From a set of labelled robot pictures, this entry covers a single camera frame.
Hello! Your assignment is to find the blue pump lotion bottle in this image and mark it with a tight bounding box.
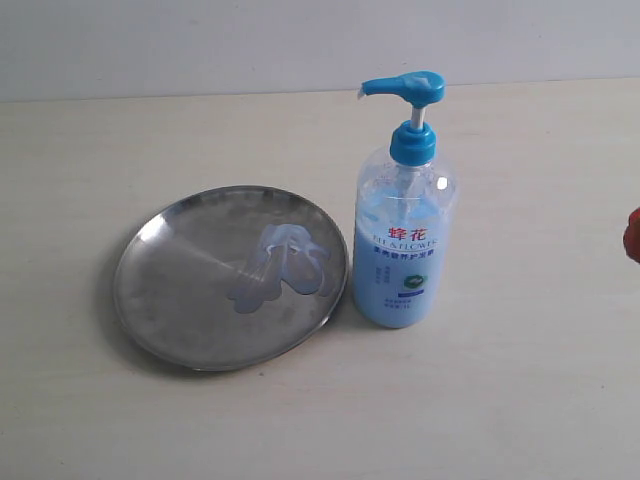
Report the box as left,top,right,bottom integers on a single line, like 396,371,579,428
352,71,457,329

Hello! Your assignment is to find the pale blue soap blob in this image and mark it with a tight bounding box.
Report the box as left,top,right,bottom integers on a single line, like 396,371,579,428
227,224,334,314

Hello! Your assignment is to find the round stainless steel plate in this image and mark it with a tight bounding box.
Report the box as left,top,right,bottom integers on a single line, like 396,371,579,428
113,185,349,372

